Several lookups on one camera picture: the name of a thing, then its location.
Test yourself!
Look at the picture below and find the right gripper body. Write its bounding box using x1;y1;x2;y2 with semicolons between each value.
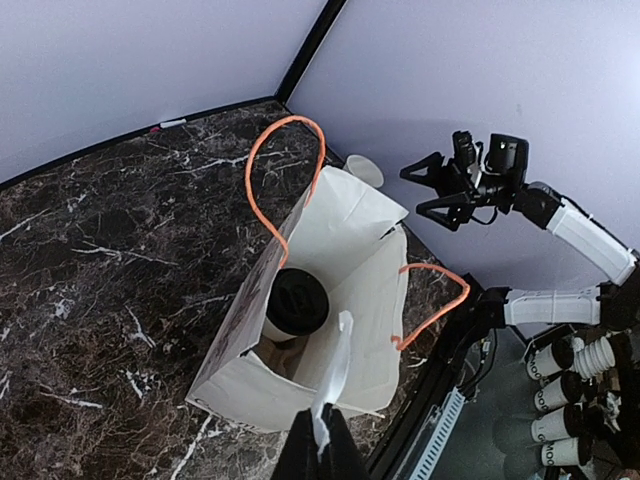
438;160;514;225

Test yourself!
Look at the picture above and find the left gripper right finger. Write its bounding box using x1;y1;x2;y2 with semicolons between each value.
319;405;368;480

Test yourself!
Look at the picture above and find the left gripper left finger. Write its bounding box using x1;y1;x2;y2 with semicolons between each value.
272;409;319;480

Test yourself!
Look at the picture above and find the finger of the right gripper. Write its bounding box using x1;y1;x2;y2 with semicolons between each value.
399;152;450;193
416;194;473;231

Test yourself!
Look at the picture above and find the white paper coffee cup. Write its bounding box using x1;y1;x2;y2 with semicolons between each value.
343;154;384;188

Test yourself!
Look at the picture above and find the white paper takeout bag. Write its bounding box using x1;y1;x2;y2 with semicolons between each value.
186;160;416;432

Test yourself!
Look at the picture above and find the single black cup lid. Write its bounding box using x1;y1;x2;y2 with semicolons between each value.
266;268;329;336

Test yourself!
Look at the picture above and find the brown cardboard cup carrier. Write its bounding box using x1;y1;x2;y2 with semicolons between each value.
253;336;307;377

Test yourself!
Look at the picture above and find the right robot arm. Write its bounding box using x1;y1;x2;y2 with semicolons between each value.
400;142;639;331

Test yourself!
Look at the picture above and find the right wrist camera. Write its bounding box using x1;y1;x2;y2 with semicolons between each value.
452;131;529;189

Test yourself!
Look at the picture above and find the white slotted cable duct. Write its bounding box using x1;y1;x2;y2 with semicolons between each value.
409;387;466;480

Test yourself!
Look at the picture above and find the right black frame post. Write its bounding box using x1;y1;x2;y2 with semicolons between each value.
274;0;347;105

